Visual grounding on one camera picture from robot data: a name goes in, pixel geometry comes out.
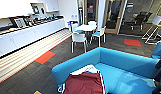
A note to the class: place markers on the red jacket with white sleeves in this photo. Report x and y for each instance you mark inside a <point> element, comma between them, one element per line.
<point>84,83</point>

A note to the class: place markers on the white chair with teal seat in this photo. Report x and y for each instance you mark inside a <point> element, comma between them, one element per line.
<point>75,27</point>
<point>92,23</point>
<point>99,33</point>
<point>78,39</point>

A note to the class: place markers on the white square table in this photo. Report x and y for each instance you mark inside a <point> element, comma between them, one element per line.
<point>86,27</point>

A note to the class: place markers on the wood framed glass door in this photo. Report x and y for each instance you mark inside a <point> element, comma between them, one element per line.
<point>113,15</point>
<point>91,10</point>

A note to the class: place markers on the blue sofa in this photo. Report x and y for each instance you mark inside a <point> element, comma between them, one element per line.
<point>122,70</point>

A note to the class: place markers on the white kitchen counter cabinets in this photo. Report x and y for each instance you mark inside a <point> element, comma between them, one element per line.
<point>29,38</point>

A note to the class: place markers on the black office chair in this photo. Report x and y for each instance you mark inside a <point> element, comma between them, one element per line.
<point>141,18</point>

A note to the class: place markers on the white high stool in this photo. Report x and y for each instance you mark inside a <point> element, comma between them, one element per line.
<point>153,29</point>

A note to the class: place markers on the white upper kitchen cabinets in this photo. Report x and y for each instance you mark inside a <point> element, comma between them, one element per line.
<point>16,8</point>

